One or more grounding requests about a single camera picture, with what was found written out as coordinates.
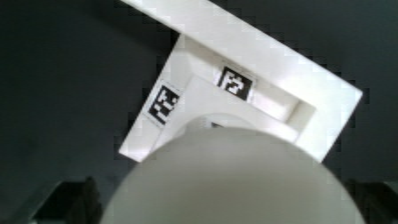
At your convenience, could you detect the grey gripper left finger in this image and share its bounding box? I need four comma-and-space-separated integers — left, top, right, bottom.
26, 177, 103, 224

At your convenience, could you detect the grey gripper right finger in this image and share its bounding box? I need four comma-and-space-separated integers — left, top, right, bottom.
350, 181, 398, 224

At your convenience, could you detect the white lamp bulb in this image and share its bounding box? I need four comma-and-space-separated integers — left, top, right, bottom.
99, 128, 364, 224

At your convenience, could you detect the white lamp base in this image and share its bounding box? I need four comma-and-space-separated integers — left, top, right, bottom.
119, 37, 314, 161

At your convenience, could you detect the white right wall bar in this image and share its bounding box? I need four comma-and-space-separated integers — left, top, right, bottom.
120, 0, 362, 159

